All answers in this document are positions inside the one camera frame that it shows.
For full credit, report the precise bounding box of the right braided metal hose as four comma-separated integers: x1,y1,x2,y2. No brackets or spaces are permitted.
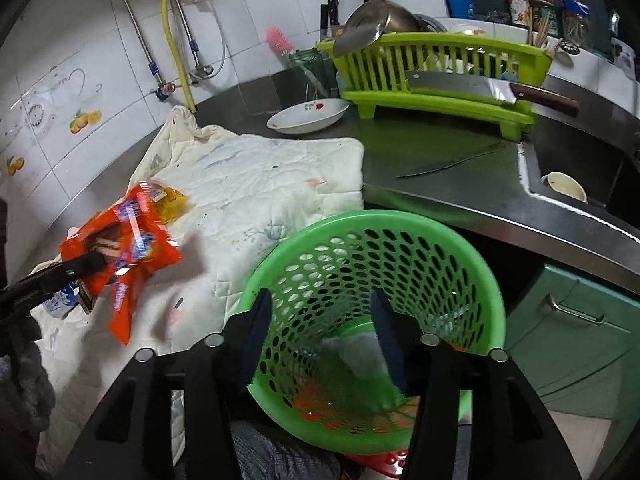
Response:
171,0,227,82

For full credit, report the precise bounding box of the dark green utensil holder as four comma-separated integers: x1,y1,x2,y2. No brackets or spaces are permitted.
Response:
288,47,340,99

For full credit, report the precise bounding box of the green cabinet drawer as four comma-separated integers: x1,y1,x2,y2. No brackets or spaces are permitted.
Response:
506,264,639,422

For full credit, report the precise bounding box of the white blue milk carton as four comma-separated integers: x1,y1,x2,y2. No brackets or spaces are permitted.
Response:
42,284,80,320

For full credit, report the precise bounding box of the grey rag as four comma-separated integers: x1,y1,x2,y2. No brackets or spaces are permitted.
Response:
1,341,55,439

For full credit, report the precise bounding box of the green dish rack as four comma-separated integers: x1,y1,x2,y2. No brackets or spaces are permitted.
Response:
319,32,552,142

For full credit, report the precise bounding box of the cream cup in sink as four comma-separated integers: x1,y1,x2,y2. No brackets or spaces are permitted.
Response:
541,171,588,204

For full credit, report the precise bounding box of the yellow red snack wrapper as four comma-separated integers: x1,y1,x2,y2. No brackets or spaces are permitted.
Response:
60,182,190,344

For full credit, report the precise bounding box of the cream quilted cloth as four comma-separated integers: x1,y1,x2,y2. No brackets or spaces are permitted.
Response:
34,106,364,477

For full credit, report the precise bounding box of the black handled knife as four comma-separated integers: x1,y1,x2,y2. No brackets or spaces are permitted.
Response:
320,0,340,41

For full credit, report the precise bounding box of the braided metal hose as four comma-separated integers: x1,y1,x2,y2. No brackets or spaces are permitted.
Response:
102,0,177,103
171,0,227,82

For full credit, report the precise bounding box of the left braided metal hose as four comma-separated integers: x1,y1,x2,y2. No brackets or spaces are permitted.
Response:
102,0,177,103

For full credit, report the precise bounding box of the yellow gas hose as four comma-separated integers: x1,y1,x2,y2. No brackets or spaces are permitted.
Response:
158,0,198,115

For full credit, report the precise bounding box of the pink bottle brush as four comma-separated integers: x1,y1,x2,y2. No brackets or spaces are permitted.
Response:
265,27,330,98

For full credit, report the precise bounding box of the green plastic trash basket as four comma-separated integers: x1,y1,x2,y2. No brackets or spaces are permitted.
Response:
239,209,506,455

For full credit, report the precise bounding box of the steel cleaver wooden handle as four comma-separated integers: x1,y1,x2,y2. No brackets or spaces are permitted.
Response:
407,70,579,117

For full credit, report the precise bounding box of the steel pot lid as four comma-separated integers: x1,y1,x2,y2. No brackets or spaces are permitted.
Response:
333,0,390,58

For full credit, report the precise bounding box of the white ceramic plate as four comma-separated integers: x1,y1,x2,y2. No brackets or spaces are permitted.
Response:
267,99,350,136

